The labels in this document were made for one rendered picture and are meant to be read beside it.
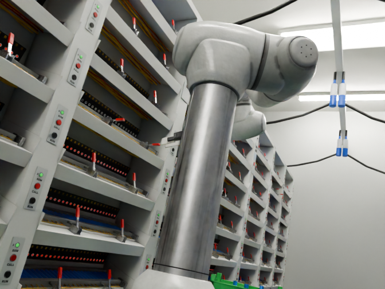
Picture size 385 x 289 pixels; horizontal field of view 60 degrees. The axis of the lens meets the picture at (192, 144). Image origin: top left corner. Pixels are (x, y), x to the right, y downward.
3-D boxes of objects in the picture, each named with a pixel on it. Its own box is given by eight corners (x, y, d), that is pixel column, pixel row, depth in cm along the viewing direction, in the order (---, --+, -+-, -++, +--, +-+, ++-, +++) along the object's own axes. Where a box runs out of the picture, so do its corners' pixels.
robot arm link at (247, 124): (232, 144, 139) (228, 113, 141) (270, 136, 133) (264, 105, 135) (225, 140, 129) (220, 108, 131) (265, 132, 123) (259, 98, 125)
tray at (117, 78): (169, 130, 166) (181, 106, 168) (87, 63, 115) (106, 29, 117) (140, 120, 176) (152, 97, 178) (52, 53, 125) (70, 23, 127)
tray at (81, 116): (160, 169, 160) (169, 151, 161) (70, 116, 109) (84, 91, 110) (130, 156, 170) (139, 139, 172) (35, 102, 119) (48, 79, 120)
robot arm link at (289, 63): (303, 63, 87) (252, 53, 87) (337, 27, 69) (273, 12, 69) (296, 110, 85) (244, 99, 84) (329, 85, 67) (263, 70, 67)
